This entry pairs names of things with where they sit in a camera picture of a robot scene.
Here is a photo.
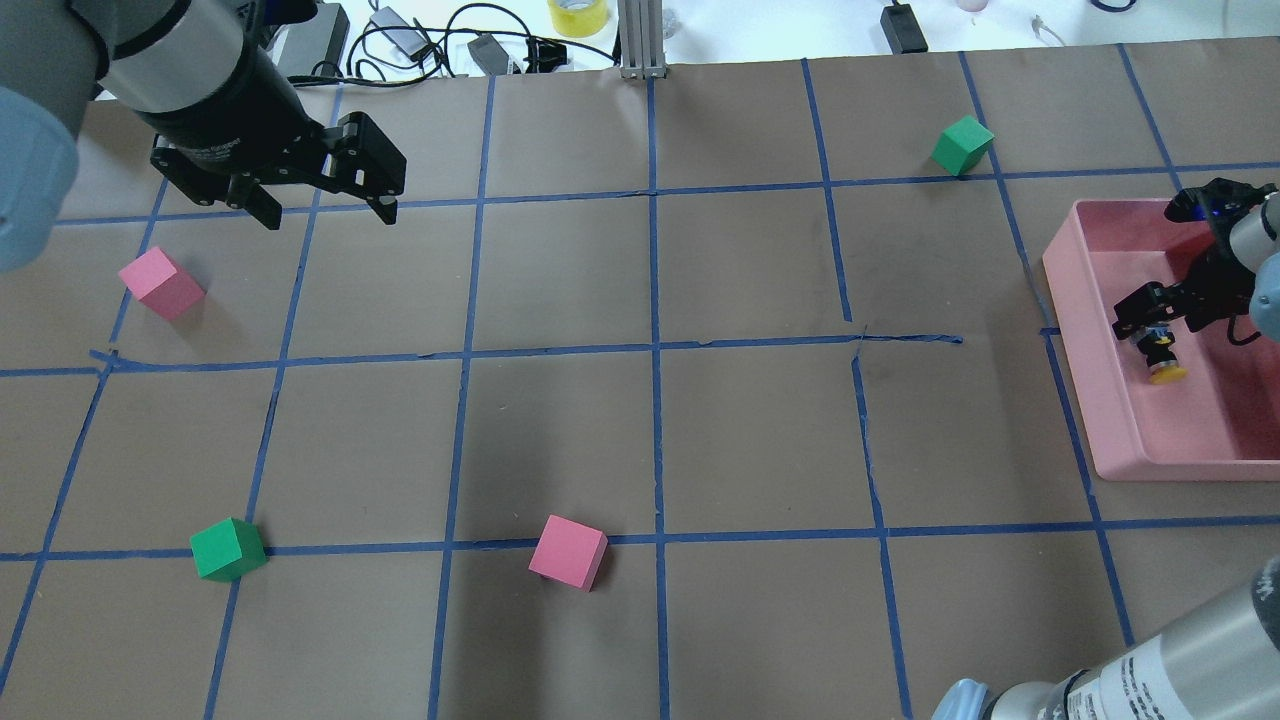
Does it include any green cube near bin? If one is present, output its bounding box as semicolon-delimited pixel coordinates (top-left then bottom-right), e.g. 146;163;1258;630
931;115;996;177

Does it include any green cube far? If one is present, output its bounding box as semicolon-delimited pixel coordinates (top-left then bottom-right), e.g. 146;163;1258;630
189;518;268;583

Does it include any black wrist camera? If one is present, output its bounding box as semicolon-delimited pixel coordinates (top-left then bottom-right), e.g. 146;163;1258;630
1164;178;1277;231

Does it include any pink plastic bin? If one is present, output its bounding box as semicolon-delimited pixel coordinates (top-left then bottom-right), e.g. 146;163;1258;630
1043;199;1279;482

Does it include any pink cube near edge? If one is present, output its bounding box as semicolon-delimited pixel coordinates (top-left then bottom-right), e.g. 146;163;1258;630
116;247;206;322

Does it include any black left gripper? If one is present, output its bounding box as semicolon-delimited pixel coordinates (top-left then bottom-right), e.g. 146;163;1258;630
136;45;407;231

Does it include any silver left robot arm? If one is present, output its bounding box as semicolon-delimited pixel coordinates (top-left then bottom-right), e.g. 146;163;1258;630
1;1;407;272

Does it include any yellow tape roll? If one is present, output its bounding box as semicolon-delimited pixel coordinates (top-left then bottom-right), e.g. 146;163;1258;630
547;0;611;38

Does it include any aluminium frame post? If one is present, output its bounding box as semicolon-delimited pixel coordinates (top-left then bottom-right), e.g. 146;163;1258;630
617;0;668;79

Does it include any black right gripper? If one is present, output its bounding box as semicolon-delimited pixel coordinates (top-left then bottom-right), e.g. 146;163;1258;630
1112;242;1256;343

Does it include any pink cube centre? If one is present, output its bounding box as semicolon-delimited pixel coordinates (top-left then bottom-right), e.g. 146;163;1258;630
527;514;608;592

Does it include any black power adapter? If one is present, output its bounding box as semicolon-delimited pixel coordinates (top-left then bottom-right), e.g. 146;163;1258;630
879;1;929;55

